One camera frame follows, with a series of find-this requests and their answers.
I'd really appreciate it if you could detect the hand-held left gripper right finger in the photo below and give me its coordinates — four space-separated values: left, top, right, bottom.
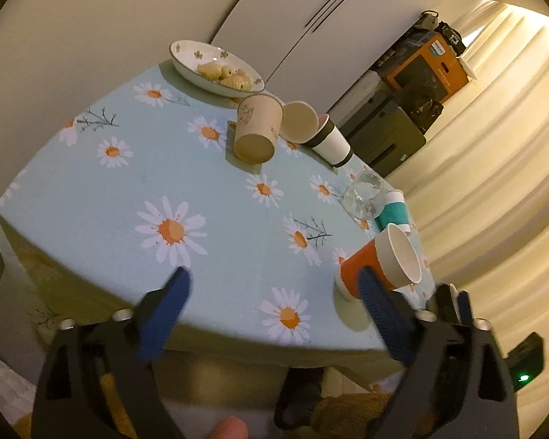
357 266 520 439

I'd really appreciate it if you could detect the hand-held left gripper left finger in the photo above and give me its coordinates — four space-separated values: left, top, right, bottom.
31 266 193 439

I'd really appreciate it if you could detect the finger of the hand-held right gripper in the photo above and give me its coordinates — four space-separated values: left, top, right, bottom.
427 282 475 326

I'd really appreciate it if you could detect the orange paper cup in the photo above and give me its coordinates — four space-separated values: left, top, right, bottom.
340 223 423 301

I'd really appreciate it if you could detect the teal paper cup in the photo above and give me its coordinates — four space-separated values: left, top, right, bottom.
374 189 412 235

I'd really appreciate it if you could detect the clear glass cup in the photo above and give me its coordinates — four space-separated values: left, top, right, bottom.
340 171 386 219

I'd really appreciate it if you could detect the black and white paper cup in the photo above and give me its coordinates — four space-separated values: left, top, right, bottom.
309 113 354 168

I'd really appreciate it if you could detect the beige printed paper cup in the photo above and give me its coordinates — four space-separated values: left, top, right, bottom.
233 94 285 164

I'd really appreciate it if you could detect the plain beige paper cup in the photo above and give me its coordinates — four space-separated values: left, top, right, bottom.
279 101 320 144

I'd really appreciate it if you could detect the person's left hand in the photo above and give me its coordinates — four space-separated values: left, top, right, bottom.
209 415 249 439

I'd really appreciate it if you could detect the brown woven cushion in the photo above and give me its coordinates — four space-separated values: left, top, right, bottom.
310 392 394 439

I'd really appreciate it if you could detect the black shoe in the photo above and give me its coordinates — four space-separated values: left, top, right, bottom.
273 367 326 431

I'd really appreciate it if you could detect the cream curtain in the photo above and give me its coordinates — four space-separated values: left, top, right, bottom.
382 0 549 439

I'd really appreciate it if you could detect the blue daisy tablecloth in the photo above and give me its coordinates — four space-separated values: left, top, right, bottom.
0 64 436 394

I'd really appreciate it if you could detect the dark cabinet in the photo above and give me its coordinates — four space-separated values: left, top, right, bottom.
337 90 427 177

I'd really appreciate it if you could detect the black bag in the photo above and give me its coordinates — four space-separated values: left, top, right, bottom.
396 86 444 134

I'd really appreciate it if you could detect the white box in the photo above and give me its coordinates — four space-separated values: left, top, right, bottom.
332 70 387 124

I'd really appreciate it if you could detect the orange cardboard box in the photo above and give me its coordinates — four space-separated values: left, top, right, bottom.
379 32 470 105

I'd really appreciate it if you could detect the white floral plate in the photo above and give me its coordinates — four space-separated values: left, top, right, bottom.
169 40 266 98

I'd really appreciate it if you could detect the black equipment on box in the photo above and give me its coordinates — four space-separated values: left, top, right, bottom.
414 9 467 58

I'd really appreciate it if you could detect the white refrigerator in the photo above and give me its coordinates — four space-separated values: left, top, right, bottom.
209 0 488 122

